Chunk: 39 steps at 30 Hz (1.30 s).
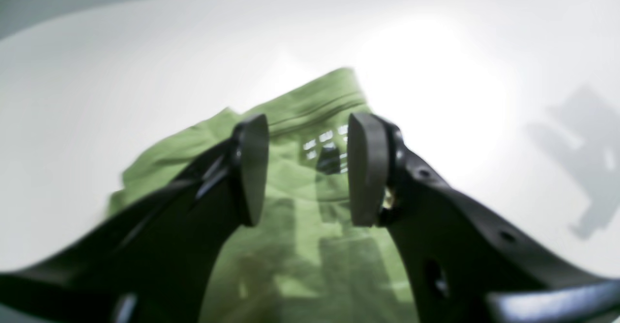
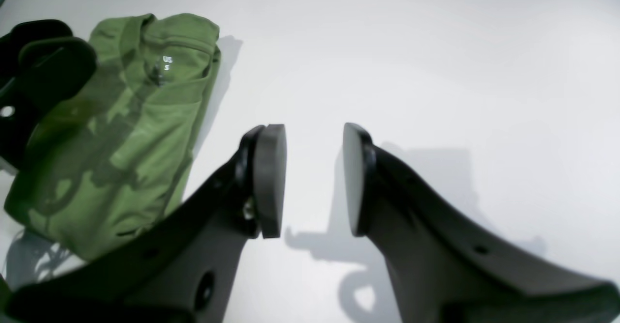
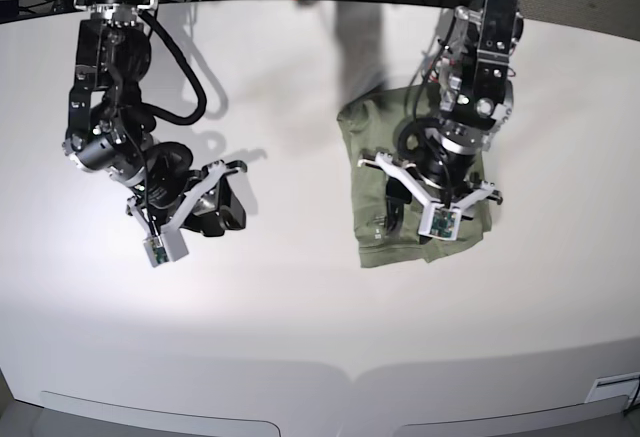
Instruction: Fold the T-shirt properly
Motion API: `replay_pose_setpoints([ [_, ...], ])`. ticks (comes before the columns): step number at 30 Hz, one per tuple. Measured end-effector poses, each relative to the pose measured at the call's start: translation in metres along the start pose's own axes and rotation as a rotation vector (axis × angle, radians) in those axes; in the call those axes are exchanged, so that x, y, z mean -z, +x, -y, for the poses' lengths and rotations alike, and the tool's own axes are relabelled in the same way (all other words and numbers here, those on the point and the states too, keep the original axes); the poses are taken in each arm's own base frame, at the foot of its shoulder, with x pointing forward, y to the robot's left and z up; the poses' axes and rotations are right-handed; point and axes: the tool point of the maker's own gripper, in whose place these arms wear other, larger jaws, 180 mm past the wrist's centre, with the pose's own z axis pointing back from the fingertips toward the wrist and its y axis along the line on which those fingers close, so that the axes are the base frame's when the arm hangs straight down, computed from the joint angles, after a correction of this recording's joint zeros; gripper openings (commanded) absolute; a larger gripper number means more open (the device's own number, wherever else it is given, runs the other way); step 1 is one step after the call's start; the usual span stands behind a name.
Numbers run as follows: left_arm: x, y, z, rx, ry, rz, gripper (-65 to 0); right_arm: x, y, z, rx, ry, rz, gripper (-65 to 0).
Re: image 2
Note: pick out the green T-shirt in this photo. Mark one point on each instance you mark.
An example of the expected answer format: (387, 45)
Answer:
(113, 161)

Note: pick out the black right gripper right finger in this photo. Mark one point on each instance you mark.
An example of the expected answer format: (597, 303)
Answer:
(444, 267)

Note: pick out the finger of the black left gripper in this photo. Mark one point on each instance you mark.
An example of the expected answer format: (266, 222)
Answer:
(18, 120)
(54, 70)

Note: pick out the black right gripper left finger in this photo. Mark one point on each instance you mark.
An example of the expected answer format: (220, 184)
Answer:
(183, 270)

